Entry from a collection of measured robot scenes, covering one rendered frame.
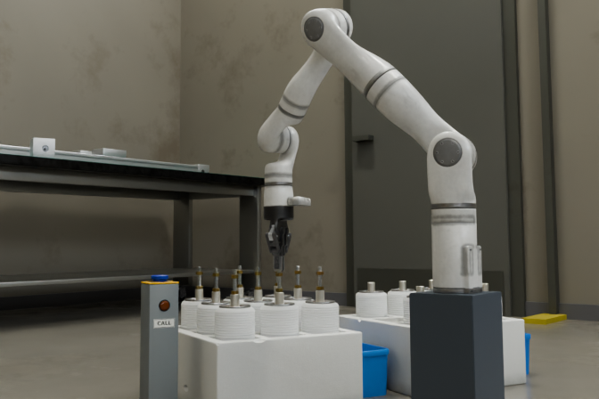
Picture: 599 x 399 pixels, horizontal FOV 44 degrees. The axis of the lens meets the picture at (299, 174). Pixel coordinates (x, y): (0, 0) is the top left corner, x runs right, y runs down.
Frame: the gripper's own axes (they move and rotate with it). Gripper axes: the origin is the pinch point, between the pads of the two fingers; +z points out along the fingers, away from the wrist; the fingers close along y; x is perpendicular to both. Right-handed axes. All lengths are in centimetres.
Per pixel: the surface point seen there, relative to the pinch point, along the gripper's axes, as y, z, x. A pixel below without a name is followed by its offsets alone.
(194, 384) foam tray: 10.1, 28.4, -17.9
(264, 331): 4.0, 16.3, -2.4
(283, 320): 4.1, 13.4, 2.4
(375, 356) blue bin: -20.3, 24.9, 19.6
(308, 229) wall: -290, -14, -83
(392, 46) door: -261, -123, -20
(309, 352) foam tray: 2.1, 21.0, 8.5
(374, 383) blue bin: -20.3, 31.8, 19.2
